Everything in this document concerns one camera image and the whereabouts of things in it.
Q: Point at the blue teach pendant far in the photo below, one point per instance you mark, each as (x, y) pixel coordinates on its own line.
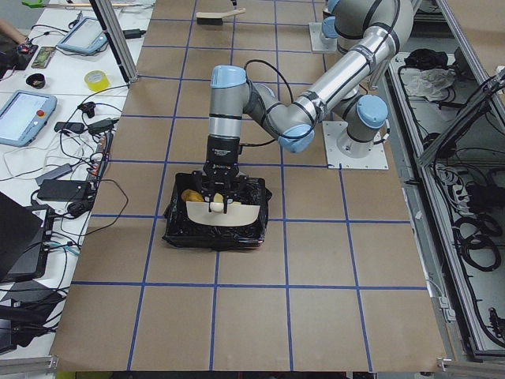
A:
(85, 37)

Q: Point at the crumpled white cloth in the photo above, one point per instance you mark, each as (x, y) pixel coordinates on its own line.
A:
(431, 84)

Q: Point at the black power adapter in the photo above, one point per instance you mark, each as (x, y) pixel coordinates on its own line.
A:
(63, 190)

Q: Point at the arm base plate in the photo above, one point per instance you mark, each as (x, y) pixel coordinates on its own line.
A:
(321, 44)
(342, 152)

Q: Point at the black laptop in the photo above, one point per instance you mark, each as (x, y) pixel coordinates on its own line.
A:
(25, 236)

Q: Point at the blue teach pendant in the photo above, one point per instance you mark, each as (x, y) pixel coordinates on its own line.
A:
(85, 37)
(23, 116)

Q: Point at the yellow tape roll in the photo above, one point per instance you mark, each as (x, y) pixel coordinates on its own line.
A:
(96, 80)

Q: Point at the toy potato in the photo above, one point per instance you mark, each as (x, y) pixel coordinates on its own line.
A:
(191, 195)

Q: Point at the beige plastic dustpan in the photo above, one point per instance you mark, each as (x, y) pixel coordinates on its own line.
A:
(211, 214)

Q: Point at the beige hand brush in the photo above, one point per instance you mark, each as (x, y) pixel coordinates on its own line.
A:
(216, 18)

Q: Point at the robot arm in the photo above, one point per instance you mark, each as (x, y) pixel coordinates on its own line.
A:
(372, 32)

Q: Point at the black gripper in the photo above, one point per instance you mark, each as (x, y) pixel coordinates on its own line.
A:
(222, 151)

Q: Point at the blue teach pendant near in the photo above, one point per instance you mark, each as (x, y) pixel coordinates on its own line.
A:
(23, 116)

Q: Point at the pink bin with black bag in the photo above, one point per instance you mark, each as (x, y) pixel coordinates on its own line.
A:
(183, 232)

